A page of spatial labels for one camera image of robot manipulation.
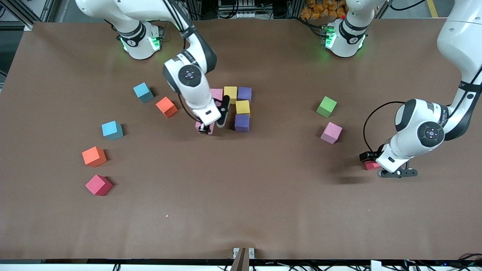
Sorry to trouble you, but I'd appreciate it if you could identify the orange foam cube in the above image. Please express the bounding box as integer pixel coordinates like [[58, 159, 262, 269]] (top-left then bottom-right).
[[156, 96, 178, 119], [82, 146, 108, 168]]

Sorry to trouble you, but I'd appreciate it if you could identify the green foam cube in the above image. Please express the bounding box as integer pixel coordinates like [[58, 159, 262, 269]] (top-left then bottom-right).
[[316, 96, 337, 118]]

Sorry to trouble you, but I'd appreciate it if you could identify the dented blue foam cube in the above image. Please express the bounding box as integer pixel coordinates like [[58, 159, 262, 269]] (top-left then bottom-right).
[[133, 82, 155, 104]]

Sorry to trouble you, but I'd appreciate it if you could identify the brown table cover sheet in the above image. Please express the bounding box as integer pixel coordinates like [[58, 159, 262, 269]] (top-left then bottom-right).
[[0, 18, 482, 261]]

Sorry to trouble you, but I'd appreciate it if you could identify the white vented device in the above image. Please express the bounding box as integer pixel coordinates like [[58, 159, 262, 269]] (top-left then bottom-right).
[[217, 0, 261, 19]]

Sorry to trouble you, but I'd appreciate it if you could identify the brown wooden stick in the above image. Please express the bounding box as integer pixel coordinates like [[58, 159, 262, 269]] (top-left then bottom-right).
[[230, 247, 252, 271]]

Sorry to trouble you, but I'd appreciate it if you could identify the bag of orange items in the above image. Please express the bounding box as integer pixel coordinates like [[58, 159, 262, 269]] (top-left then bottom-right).
[[300, 0, 347, 20]]

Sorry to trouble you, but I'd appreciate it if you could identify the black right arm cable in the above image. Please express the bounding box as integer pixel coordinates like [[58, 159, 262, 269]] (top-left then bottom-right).
[[166, 0, 198, 121]]

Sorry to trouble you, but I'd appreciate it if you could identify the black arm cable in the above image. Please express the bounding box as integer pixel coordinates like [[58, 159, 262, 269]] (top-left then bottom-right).
[[362, 68, 482, 153], [166, 0, 198, 121]]

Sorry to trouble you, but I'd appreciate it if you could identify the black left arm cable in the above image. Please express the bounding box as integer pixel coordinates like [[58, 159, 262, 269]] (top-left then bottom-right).
[[362, 68, 482, 153]]

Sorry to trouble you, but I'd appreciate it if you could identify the small metal bracket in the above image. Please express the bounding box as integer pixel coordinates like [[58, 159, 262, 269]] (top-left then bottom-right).
[[233, 247, 255, 260]]

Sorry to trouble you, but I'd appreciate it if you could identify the aluminium frame profile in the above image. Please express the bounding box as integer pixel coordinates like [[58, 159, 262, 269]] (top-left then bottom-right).
[[0, 0, 35, 31]]

